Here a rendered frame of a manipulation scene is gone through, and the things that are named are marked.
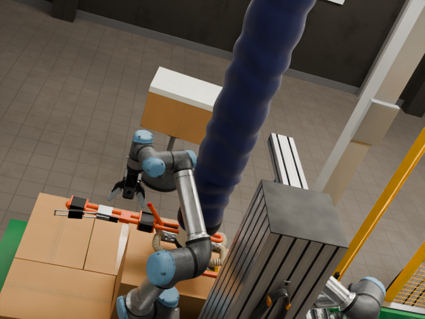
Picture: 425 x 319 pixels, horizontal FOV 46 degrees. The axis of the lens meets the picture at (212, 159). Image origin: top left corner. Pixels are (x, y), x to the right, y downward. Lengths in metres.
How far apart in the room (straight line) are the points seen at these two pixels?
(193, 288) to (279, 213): 1.24
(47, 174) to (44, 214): 1.21
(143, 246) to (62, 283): 0.55
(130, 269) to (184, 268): 0.91
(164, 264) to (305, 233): 0.52
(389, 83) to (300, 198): 1.88
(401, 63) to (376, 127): 0.44
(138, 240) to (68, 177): 1.91
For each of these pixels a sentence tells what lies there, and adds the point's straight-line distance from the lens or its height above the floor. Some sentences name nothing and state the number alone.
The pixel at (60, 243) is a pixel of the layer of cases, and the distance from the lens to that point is 3.27.
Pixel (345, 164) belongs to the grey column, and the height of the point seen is 1.24.
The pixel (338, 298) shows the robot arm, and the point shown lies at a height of 1.54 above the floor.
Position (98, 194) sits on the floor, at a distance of 4.49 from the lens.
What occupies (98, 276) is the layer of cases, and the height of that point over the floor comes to 0.54.
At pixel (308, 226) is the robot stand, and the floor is 2.03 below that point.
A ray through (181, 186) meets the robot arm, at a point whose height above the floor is 1.77.
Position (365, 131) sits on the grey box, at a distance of 3.46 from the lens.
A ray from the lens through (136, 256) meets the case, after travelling 2.73.
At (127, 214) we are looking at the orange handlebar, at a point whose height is 1.19.
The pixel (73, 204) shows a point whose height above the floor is 1.20.
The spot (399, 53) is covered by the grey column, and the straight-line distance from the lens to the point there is 3.32.
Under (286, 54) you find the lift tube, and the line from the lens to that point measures 2.01.
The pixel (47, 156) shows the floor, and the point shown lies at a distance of 4.81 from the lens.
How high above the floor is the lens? 2.91
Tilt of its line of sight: 33 degrees down
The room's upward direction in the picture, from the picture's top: 21 degrees clockwise
